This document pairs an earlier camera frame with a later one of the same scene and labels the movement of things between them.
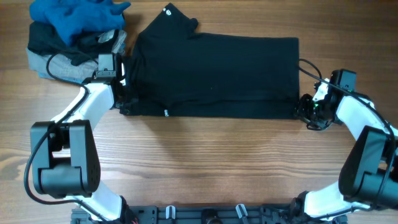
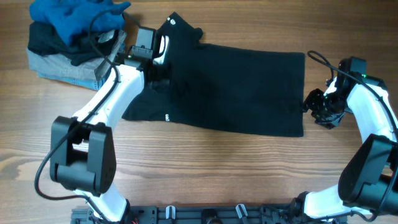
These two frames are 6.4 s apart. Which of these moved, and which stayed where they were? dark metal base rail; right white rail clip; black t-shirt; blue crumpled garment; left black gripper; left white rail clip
Moved: left black gripper; black t-shirt
Stayed: right white rail clip; dark metal base rail; blue crumpled garment; left white rail clip
